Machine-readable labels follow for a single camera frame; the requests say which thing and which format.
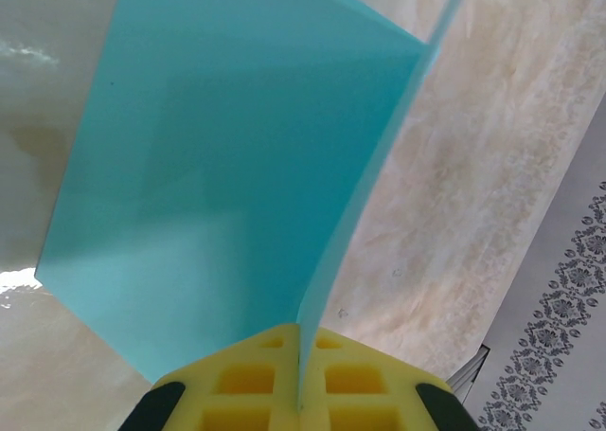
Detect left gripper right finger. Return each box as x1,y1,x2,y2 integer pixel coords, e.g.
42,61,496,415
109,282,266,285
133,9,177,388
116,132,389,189
301,326,479,431

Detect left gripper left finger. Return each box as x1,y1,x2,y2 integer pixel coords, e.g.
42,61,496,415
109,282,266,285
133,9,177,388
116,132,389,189
117,323,300,431

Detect aluminium side rail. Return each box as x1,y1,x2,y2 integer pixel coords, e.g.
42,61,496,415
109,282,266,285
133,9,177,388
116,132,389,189
447,343,489,399

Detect light blue paper sheet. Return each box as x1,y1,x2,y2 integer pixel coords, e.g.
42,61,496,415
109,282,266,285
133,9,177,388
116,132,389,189
34,0,474,411

